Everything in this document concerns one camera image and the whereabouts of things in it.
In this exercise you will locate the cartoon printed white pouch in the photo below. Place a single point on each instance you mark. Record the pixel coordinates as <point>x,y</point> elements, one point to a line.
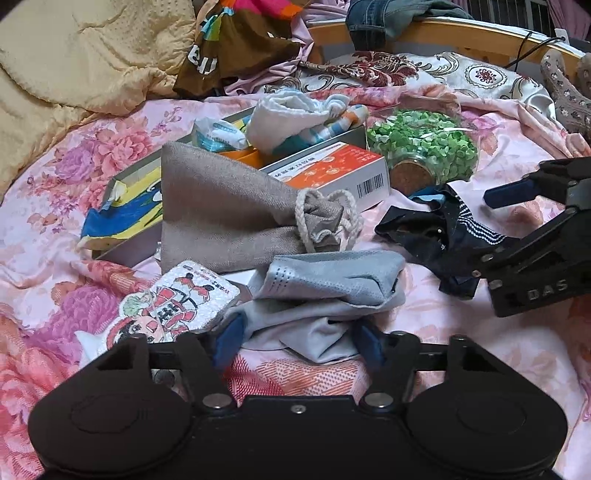
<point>175,300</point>

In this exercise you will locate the pastel striped white towel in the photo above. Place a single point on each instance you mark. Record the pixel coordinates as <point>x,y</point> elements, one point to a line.
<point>281,115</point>

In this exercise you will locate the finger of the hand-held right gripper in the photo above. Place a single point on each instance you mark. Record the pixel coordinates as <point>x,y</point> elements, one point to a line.
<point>531,249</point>
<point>508,194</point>

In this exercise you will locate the pink floral blanket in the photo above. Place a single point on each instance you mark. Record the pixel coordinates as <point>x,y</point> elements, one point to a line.
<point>46,207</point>

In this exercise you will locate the grey face mask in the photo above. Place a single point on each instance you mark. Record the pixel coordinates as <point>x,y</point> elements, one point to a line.
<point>323,286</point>

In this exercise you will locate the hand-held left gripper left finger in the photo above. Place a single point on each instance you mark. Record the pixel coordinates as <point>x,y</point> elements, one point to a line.
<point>228,341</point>

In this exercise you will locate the blue and white tissue packet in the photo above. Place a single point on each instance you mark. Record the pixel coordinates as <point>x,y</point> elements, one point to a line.
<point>217,134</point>

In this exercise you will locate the navy striped cloth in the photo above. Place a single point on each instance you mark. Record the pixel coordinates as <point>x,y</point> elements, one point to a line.
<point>443,240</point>

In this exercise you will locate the jar of green beads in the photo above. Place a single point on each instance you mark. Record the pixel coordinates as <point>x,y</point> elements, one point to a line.
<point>425,138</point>

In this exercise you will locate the beige dotted blanket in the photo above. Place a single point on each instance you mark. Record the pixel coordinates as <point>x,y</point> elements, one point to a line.
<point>69,69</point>

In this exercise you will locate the orange and white carton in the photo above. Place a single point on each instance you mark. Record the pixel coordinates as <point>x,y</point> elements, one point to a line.
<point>332,170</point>

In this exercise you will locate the grey patterned sock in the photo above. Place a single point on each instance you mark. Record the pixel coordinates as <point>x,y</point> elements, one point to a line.
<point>563,92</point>

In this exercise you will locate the wooden bed frame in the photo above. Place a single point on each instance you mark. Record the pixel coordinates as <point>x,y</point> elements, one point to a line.
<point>461,32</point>

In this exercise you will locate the grey box with frog print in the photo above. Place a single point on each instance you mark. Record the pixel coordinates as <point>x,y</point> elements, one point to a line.
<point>124,207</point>

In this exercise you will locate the barred window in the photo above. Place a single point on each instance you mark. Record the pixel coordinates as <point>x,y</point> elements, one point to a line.
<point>508,9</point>

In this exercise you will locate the brown colourful striped cloth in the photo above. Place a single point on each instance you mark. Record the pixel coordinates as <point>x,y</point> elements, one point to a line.
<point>240,50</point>

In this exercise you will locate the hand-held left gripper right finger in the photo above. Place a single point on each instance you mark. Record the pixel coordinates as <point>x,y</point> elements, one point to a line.
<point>369,346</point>

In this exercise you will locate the orange cup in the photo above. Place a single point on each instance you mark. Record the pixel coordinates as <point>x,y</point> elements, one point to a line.
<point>249,157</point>

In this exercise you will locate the blue jeans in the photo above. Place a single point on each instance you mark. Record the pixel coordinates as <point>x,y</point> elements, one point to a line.
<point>374,18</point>

